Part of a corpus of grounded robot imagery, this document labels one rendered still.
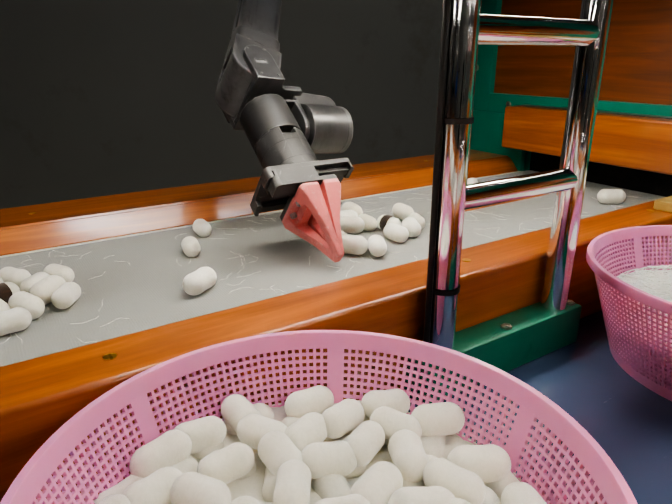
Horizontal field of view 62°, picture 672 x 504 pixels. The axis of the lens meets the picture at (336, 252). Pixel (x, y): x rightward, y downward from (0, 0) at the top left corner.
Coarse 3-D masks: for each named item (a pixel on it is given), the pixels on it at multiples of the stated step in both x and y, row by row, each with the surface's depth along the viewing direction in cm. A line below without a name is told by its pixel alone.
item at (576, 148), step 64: (448, 0) 36; (448, 64) 38; (576, 64) 46; (448, 128) 39; (576, 128) 47; (448, 192) 40; (512, 192) 44; (576, 192) 49; (448, 256) 42; (448, 320) 44; (512, 320) 51; (576, 320) 54
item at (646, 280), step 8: (624, 272) 57; (632, 272) 58; (640, 272) 57; (648, 272) 57; (656, 272) 59; (664, 272) 57; (624, 280) 56; (632, 280) 56; (640, 280) 56; (648, 280) 56; (656, 280) 56; (664, 280) 55; (640, 288) 53; (648, 288) 53; (656, 288) 54; (664, 288) 54; (656, 296) 51; (664, 296) 51
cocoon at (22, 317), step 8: (0, 312) 42; (8, 312) 42; (16, 312) 43; (24, 312) 43; (0, 320) 42; (8, 320) 42; (16, 320) 42; (24, 320) 43; (0, 328) 42; (8, 328) 42; (16, 328) 43; (24, 328) 43
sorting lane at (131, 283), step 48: (96, 240) 64; (144, 240) 65; (240, 240) 65; (288, 240) 65; (480, 240) 65; (96, 288) 51; (144, 288) 51; (240, 288) 51; (288, 288) 51; (0, 336) 43; (48, 336) 43; (96, 336) 43
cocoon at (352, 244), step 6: (342, 234) 60; (342, 240) 59; (348, 240) 59; (354, 240) 59; (360, 240) 59; (366, 240) 59; (348, 246) 59; (354, 246) 59; (360, 246) 59; (366, 246) 59; (348, 252) 59; (354, 252) 59; (360, 252) 59
